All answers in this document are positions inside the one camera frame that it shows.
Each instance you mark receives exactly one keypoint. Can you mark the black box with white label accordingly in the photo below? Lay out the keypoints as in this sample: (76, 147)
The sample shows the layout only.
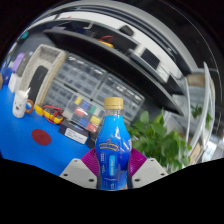
(74, 132)

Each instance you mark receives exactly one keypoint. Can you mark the small black rounded device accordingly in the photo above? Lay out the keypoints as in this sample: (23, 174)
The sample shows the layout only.
(126, 30)

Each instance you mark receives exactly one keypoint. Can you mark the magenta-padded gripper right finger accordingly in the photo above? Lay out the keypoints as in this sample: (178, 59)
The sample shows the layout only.
(150, 171)

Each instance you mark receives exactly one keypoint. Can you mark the green potted plant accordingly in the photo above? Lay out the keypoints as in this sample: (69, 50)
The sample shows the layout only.
(156, 140)

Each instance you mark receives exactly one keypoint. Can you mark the purple bag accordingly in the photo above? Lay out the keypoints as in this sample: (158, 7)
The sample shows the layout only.
(16, 62)

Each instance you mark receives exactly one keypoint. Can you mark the yellow multimeter with red leads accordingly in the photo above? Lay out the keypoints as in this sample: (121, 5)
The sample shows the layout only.
(50, 114)

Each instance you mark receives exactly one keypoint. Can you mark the wide grey drawer cabinet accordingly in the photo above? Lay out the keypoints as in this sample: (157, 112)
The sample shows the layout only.
(55, 95)

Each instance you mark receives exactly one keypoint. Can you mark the flat round red coaster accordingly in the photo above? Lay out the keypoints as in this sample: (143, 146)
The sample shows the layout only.
(41, 137)

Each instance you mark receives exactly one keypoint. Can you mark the metal spoon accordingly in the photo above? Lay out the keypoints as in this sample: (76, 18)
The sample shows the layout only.
(26, 91)

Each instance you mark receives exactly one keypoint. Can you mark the black rectangular speaker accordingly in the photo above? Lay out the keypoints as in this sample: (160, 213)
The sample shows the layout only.
(37, 83)

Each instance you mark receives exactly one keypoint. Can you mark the beige dotted open case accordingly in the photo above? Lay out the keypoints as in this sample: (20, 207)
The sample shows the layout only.
(50, 60)

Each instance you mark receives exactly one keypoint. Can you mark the dark grey upright box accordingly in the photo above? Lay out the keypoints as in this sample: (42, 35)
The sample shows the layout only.
(25, 65)

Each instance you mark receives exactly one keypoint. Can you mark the clear organiser with coloured parts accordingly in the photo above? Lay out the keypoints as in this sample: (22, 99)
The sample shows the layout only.
(85, 111)

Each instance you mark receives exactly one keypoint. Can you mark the white shelf unit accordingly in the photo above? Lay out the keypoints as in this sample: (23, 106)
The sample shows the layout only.
(203, 110)

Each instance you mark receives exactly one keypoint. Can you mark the dark grey wall shelf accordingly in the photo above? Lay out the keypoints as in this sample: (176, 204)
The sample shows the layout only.
(110, 61)

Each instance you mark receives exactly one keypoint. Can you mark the grey small-parts drawer cabinet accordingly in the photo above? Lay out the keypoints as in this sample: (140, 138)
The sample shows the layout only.
(121, 95)
(80, 75)

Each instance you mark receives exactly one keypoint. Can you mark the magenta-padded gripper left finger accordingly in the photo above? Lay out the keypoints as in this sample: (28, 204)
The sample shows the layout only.
(78, 173)

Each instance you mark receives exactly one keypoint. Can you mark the small white box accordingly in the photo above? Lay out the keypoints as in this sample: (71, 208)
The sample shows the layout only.
(14, 82)

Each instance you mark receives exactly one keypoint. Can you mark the black zip case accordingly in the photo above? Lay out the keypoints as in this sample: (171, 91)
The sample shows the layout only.
(92, 141)

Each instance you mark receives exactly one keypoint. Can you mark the long white light bar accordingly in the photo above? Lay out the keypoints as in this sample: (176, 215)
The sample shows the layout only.
(100, 16)

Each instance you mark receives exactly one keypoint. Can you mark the blue drink bottle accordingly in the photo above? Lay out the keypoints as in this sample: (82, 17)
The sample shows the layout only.
(113, 146)

